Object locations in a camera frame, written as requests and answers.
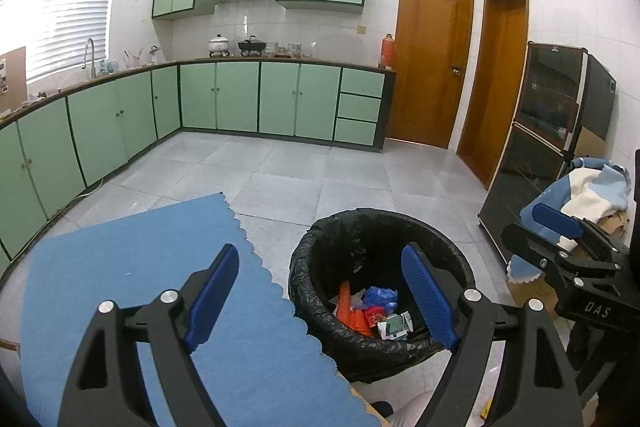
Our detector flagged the green white milk carton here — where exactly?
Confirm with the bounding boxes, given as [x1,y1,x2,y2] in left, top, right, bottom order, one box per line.
[378,311,414,340]

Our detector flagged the orange foam net sleeve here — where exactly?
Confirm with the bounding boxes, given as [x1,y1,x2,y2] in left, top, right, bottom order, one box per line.
[334,281,373,338]

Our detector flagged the red paper bowl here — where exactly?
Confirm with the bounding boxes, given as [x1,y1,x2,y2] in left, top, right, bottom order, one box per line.
[363,306,387,329]

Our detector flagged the black-lined trash bin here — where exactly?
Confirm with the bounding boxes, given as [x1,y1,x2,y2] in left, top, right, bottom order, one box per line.
[288,208,475,384]

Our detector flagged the green lower kitchen cabinets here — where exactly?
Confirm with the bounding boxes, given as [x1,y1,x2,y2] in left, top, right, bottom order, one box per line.
[1,57,396,267]

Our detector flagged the kitchen faucet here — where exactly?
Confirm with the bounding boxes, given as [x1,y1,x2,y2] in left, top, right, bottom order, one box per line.
[81,38,98,79]

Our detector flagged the blue white cloth pile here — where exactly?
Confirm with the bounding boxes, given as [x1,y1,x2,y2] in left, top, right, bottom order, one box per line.
[520,157,631,251]

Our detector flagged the wooden door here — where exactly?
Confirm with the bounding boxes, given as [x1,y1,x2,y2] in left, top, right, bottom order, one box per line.
[387,0,474,148]
[457,0,529,186]

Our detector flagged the black glass cabinet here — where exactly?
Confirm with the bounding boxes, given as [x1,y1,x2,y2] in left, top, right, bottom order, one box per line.
[478,41,616,263]

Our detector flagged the blue table mat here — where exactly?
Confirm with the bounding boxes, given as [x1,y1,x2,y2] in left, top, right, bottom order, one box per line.
[21,195,378,426]

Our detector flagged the red thermos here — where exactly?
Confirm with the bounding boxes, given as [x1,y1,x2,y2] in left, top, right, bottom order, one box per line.
[378,34,395,68]

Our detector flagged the cardboard box with dispenser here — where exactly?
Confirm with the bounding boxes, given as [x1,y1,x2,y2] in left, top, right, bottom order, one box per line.
[0,46,27,115]

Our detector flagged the black wok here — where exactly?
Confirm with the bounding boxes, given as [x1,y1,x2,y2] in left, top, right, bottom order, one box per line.
[238,35,267,57]

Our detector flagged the white cooking pot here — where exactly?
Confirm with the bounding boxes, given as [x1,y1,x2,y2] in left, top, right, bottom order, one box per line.
[208,34,230,58]

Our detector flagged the window blinds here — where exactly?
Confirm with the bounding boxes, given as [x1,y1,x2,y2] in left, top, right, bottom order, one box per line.
[0,0,125,80]

